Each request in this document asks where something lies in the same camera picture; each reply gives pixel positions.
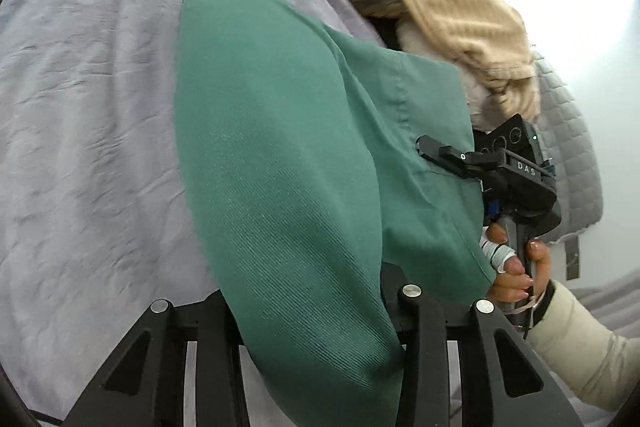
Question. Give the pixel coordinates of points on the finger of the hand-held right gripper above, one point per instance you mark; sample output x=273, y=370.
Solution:
x=450, y=157

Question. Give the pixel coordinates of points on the person's right hand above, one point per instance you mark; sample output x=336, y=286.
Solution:
x=515, y=282

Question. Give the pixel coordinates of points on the beige striped knit sweater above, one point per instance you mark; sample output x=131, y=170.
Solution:
x=450, y=22

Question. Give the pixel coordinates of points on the green work jacket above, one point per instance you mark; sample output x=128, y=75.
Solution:
x=280, y=167

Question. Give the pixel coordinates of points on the grey quilted mattress cover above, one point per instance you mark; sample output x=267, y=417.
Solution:
x=570, y=147

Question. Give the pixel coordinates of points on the person's right forearm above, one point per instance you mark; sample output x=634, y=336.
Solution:
x=585, y=347

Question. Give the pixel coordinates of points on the lavender bed sheet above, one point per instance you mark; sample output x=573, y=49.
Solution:
x=100, y=132

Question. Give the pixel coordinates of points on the cream padded garment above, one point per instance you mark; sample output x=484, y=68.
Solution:
x=475, y=99

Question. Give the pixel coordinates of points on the black garment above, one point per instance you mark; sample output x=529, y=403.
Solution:
x=387, y=34

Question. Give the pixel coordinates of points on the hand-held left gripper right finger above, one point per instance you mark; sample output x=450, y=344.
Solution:
x=430, y=337

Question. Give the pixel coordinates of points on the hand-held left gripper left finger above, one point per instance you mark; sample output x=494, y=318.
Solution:
x=165, y=357

